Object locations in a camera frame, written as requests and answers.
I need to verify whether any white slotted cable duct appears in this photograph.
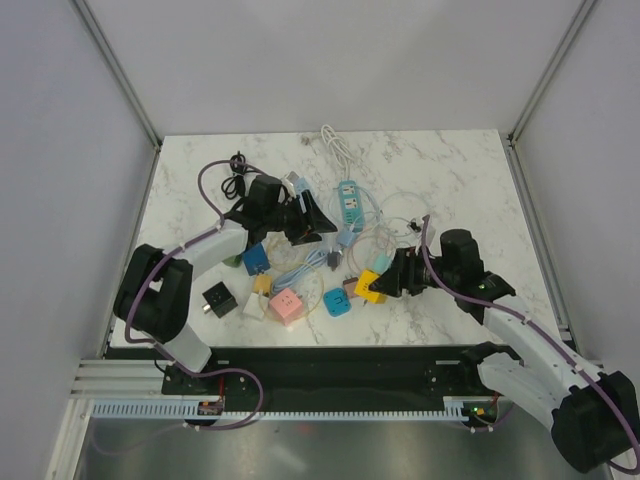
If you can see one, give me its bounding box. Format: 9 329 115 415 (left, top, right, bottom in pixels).
91 397 487 423

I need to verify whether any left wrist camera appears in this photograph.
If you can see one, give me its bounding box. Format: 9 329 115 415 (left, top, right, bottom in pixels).
282 171 305 196

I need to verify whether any black cube plug adapter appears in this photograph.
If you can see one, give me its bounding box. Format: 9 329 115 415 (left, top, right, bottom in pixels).
202 281 238 318

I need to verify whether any yellow charger plug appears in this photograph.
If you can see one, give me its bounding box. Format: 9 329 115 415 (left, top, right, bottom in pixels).
252 273 272 297

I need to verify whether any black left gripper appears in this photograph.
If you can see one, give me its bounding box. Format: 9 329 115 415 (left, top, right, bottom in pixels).
265 190 336 246

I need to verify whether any green power strip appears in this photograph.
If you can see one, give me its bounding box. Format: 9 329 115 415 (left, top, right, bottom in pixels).
223 254 243 268

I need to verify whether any grey charger plug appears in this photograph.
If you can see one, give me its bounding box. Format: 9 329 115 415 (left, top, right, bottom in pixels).
327 250 343 271

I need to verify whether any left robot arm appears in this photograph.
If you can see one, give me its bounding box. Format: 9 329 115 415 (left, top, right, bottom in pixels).
113 174 338 393

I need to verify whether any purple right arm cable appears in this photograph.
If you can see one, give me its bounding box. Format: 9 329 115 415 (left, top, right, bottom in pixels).
419 214 640 475

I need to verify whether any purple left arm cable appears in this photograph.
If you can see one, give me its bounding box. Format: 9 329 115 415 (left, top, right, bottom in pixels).
124 159 266 430

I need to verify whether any pink plug adapter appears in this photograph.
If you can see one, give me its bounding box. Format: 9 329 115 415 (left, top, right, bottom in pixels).
342 277 359 299

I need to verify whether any yellow cube socket hub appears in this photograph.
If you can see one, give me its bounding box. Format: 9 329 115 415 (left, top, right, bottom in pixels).
354 269 387 305

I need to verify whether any blue plug adapter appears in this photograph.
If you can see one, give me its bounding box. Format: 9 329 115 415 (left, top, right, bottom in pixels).
323 287 352 318

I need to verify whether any teal power strip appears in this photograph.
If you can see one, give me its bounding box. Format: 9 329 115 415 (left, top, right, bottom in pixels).
338 180 365 233

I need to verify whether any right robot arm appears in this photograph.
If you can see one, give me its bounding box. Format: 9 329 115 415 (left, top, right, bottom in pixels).
369 229 639 475

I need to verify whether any pink thin cable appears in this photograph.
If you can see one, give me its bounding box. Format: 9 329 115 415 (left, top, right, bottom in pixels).
347 227 416 276

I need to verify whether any light teal charger plug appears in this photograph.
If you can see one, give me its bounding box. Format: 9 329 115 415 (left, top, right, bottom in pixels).
372 253 393 275

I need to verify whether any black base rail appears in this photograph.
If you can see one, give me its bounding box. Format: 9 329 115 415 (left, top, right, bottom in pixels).
162 346 493 414

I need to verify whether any white power cord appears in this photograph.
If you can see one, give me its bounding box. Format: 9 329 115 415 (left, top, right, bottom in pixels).
319 124 357 182

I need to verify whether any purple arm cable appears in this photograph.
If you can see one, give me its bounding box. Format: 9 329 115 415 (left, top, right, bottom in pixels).
419 214 640 475
124 159 266 430

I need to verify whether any light blue power cord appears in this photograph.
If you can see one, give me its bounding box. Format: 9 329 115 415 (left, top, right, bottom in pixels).
272 234 331 292

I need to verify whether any light blue power strip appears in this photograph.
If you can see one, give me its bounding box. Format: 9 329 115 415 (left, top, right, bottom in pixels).
294 177 311 212

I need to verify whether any white charger block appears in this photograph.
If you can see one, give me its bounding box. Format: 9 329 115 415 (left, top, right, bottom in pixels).
242 293 269 321

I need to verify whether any blue cube socket adapter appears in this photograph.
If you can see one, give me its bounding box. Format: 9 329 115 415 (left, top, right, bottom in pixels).
242 243 271 276

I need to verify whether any pink cube socket adapter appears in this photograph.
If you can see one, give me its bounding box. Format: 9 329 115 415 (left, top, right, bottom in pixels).
269 288 305 326

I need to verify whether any yellow charging cable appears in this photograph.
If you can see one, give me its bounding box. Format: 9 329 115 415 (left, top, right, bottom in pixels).
262 234 324 321

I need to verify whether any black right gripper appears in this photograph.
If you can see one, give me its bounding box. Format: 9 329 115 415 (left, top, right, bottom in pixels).
370 245 458 297

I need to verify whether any black power cord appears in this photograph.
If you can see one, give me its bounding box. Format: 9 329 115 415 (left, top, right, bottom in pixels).
220 152 266 201

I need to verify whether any light blue thin cable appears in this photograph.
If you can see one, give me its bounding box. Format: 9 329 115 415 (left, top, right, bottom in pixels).
329 187 431 251

